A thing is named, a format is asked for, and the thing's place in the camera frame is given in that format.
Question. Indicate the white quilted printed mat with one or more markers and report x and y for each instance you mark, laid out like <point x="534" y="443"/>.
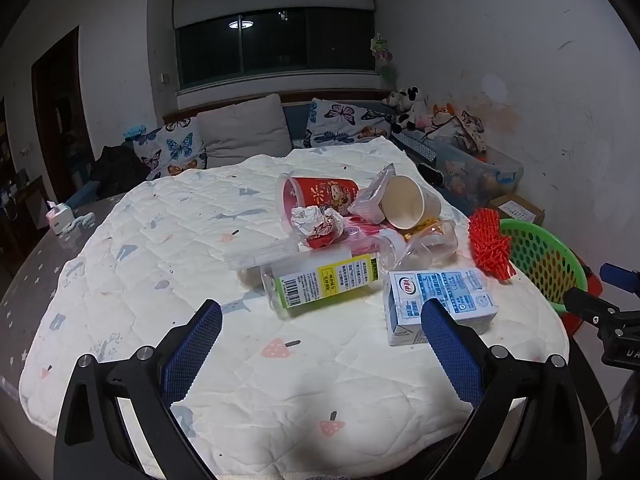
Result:
<point x="200" y="240"/>

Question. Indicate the grey pillow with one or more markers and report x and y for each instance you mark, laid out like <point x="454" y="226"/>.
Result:
<point x="240" y="130"/>

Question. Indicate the wide butterfly print pillow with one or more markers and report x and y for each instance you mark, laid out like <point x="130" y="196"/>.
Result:
<point x="345" y="120"/>

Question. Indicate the dark wooden shelf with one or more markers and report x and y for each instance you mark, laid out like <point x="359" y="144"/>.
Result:
<point x="17" y="200"/>

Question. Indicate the clear plastic wrapper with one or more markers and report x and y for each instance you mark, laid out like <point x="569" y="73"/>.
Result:
<point x="255" y="257"/>

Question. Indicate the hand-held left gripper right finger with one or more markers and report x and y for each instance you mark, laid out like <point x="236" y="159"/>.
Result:
<point x="450" y="355"/>

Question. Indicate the light blue cloth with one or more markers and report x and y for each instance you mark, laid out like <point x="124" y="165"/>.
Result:
<point x="135" y="132"/>

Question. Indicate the dark wooden door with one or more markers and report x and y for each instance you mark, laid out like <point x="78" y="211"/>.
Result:
<point x="62" y="110"/>

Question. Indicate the person's right forearm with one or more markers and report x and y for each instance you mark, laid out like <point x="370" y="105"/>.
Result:
<point x="629" y="415"/>

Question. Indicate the pink snack wrapper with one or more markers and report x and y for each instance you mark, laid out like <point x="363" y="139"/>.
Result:
<point x="370" y="230"/>

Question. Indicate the white paper cup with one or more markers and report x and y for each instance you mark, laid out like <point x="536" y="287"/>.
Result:
<point x="407" y="202"/>

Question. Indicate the red white wrapper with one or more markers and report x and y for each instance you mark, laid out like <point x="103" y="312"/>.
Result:
<point x="315" y="222"/>

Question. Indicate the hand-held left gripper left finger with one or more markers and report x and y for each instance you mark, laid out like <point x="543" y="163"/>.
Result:
<point x="192" y="355"/>

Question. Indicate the red foam fruit net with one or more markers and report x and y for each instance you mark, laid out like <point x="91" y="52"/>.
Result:
<point x="490" y="245"/>

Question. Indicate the blue white milk carton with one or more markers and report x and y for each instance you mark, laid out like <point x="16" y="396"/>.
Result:
<point x="440" y="292"/>

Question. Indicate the green plastic mesh basket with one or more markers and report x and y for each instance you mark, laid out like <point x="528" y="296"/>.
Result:
<point x="545" y="260"/>

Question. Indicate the pink white tissue box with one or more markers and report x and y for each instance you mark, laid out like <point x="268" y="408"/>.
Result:
<point x="59" y="219"/>

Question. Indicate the orange fox plush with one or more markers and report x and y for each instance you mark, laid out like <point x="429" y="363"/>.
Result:
<point x="443" y="112"/>

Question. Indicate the red paper cup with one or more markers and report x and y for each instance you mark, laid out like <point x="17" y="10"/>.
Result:
<point x="325" y="192"/>

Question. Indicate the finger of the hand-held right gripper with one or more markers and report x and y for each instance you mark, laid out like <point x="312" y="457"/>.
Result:
<point x="620" y="280"/>
<point x="590" y="310"/>

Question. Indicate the clear plastic cup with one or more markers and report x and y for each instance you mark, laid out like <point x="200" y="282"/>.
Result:
<point x="425" y="252"/>

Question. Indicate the hanging green pink toy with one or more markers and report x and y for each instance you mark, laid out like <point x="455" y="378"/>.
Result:
<point x="384" y="57"/>

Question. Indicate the clear bottle yellow green label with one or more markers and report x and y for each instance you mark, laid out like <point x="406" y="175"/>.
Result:
<point x="320" y="280"/>

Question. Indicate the window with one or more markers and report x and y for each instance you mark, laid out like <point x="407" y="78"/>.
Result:
<point x="280" y="50"/>

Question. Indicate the square butterfly print pillow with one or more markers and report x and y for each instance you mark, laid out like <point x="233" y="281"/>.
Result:
<point x="172" y="150"/>

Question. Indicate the cardboard box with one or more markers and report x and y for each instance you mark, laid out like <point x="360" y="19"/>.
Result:
<point x="517" y="207"/>

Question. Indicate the clear printed plastic bag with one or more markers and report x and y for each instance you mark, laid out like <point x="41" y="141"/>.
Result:
<point x="370" y="195"/>

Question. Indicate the black clothing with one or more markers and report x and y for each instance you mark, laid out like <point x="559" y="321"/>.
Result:
<point x="117" y="170"/>

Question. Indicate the long patterned box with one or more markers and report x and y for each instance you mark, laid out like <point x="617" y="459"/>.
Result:
<point x="415" y="147"/>

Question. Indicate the black white cow plush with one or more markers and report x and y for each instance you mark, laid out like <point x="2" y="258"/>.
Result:
<point x="407" y="107"/>

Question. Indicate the printed fabric bag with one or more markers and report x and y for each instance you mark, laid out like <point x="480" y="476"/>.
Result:
<point x="465" y="130"/>

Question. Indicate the black case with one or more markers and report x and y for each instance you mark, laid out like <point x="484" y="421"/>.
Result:
<point x="431" y="172"/>

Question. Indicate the clear plastic storage bin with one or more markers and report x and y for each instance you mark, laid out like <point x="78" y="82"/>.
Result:
<point x="480" y="175"/>

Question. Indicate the blue sofa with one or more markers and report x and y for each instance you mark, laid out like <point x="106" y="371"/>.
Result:
<point x="297" y="115"/>

